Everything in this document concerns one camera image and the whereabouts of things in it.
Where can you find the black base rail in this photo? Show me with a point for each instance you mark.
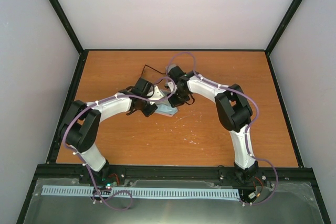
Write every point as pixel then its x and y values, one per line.
pixel 219 175

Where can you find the pink glasses case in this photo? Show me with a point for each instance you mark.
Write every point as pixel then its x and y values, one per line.
pixel 164 102

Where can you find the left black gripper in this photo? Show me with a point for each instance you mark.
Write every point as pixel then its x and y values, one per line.
pixel 147 112

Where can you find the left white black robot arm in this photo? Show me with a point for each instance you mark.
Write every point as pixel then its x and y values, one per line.
pixel 79 128

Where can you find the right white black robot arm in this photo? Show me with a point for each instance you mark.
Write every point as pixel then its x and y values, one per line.
pixel 234 113

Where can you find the black cage frame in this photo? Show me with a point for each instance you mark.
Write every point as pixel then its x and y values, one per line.
pixel 68 170

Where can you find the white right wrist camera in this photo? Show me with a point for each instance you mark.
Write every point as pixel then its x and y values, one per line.
pixel 171 86

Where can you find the light blue cloth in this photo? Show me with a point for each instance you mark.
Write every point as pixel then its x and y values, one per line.
pixel 167 110

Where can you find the black frame glasses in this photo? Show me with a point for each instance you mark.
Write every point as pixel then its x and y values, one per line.
pixel 145 67

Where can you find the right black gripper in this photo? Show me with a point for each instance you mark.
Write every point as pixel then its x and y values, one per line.
pixel 175 104

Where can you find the grey glasses case teal lining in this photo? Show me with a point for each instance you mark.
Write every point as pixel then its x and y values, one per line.
pixel 169 67

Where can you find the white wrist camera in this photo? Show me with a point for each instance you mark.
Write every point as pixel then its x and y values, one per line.
pixel 171 86
pixel 155 94

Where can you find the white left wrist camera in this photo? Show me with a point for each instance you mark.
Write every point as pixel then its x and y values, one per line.
pixel 155 94

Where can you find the light blue slotted cable duct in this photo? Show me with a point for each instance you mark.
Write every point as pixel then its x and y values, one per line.
pixel 143 193

